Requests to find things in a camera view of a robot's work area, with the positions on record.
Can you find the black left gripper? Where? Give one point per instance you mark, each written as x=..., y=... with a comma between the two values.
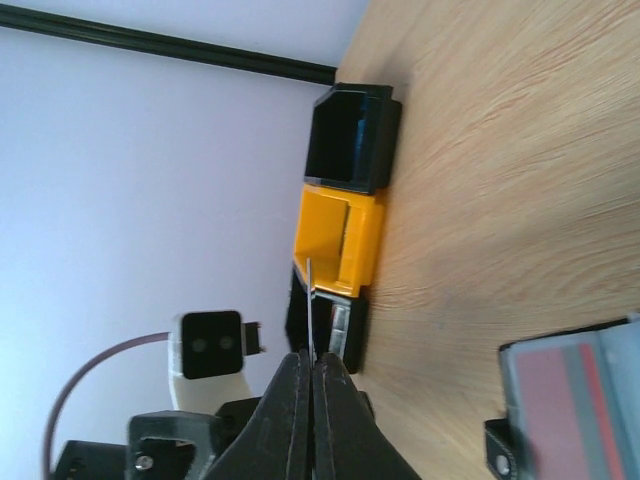
x=161, y=445

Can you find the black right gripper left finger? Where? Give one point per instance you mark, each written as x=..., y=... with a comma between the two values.
x=275, y=443

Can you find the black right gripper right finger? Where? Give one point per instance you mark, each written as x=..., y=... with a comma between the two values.
x=348, y=442

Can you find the black vip card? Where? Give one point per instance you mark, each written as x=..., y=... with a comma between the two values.
x=344, y=232
x=312, y=361

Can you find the black card holder wallet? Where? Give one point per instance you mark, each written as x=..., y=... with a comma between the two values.
x=616, y=347

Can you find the black VIP card in bin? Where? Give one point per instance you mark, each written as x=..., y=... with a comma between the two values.
x=344, y=232

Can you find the blue card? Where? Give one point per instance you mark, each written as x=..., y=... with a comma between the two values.
x=360, y=138

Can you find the black plastic bin near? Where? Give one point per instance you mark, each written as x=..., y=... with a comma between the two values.
x=339, y=323

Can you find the black plastic bin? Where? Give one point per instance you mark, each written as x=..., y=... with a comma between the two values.
x=339, y=323
x=353, y=138

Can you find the yellow plastic bin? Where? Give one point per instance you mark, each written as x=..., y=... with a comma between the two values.
x=318, y=236

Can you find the black plastic bin far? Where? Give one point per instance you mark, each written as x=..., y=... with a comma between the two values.
x=353, y=138

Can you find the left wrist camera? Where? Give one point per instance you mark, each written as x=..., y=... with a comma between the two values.
x=206, y=359

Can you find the black frame post left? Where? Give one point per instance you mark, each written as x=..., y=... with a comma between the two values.
x=60, y=26

